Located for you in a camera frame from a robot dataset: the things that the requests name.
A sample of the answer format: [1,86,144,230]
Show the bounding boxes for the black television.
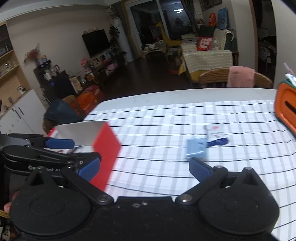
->
[82,29,110,58]

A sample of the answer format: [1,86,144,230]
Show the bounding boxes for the white cabinet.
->
[1,89,46,135]

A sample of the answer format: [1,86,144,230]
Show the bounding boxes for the wooden chair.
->
[199,66,273,89]

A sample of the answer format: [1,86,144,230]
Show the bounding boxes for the pink towel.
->
[227,66,255,88]

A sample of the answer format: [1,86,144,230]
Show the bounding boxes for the orange red boxes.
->
[77,85,105,115]

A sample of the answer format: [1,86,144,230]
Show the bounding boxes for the yellow giraffe toy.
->
[156,22,182,49]

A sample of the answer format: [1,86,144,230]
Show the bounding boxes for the person's left hand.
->
[4,191,19,213]

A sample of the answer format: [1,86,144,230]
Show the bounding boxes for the sofa with cream cover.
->
[178,29,238,82]

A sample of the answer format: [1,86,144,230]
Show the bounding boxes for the dark blue clothing pile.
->
[44,99,83,125]

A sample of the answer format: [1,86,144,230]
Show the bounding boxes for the light blue snack packet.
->
[186,138,207,159]

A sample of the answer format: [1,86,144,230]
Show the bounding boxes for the red cushion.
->
[197,37,213,51]

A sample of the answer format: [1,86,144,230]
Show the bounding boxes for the orange green tissue box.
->
[274,79,296,137]

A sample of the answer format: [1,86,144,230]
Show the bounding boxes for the white tube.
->
[285,73,296,86]

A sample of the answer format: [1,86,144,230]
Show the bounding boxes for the white blue milk snack packet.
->
[204,123,228,147]

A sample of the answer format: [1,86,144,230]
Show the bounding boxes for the white checked tablecloth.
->
[86,100,295,240]

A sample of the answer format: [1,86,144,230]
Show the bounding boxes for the red white cardboard box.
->
[49,121,121,191]

